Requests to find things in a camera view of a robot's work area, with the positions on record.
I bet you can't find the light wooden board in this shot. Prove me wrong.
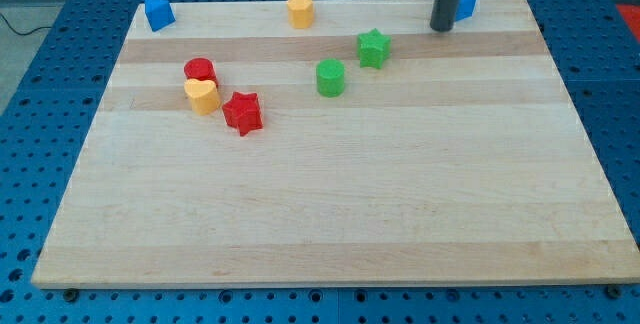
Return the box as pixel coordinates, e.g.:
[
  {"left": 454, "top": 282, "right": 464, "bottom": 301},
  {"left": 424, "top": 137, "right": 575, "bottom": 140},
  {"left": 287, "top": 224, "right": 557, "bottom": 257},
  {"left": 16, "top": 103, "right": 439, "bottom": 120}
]
[{"left": 32, "top": 0, "right": 639, "bottom": 289}]

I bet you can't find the green cylinder block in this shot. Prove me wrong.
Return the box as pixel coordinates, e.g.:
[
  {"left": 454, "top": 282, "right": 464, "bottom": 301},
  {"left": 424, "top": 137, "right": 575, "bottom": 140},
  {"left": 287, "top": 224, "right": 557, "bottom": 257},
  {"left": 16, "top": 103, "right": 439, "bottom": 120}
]
[{"left": 316, "top": 58, "right": 345, "bottom": 97}]

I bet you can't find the red star block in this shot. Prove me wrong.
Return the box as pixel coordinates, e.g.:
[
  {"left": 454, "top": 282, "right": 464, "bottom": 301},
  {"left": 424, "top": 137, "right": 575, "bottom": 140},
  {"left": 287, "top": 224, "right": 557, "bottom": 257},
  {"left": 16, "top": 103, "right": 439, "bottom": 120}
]
[{"left": 222, "top": 92, "right": 263, "bottom": 137}]

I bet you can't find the green star block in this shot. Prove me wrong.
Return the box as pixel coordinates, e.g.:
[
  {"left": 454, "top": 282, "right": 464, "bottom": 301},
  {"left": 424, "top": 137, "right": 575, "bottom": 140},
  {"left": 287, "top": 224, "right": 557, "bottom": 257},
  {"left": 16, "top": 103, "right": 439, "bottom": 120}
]
[{"left": 357, "top": 28, "right": 391, "bottom": 69}]

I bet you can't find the yellow heart block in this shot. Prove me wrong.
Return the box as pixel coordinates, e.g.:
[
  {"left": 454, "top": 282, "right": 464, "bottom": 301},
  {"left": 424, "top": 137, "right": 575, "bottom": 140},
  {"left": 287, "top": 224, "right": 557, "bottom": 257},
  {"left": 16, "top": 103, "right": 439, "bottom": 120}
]
[{"left": 184, "top": 79, "right": 221, "bottom": 115}]

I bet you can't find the yellow hexagon block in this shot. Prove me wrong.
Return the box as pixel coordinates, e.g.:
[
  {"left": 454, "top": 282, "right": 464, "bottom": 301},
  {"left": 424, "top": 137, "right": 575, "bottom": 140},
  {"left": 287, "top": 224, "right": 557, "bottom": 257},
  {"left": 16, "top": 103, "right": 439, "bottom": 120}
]
[{"left": 286, "top": 0, "right": 314, "bottom": 29}]

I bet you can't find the red cylinder block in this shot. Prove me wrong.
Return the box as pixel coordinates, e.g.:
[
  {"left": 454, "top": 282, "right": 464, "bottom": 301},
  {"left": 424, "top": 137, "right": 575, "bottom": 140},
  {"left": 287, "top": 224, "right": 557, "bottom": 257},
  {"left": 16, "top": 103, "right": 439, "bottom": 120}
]
[{"left": 183, "top": 57, "right": 219, "bottom": 85}]

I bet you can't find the blue block behind rod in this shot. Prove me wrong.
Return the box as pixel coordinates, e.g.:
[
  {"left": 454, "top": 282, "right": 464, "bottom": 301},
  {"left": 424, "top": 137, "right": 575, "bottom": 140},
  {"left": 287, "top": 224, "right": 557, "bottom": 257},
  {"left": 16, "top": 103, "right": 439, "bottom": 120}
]
[{"left": 455, "top": 0, "right": 477, "bottom": 22}]

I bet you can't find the blue triangular block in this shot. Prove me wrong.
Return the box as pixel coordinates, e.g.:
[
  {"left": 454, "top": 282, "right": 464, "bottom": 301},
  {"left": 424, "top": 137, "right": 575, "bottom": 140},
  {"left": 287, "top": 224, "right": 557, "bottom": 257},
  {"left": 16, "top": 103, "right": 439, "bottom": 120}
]
[{"left": 144, "top": 0, "right": 175, "bottom": 32}]

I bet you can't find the red object at edge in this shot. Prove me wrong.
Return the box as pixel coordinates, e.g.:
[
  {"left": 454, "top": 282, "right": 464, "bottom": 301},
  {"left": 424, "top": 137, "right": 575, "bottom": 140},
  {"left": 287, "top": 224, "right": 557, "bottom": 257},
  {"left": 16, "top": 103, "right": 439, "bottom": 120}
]
[{"left": 616, "top": 4, "right": 640, "bottom": 41}]

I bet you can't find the black cable on floor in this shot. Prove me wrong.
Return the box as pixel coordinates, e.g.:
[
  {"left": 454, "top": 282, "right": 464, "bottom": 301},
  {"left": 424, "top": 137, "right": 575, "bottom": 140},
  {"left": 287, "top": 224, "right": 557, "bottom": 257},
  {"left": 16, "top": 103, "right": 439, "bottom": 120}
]
[{"left": 0, "top": 12, "right": 54, "bottom": 37}]

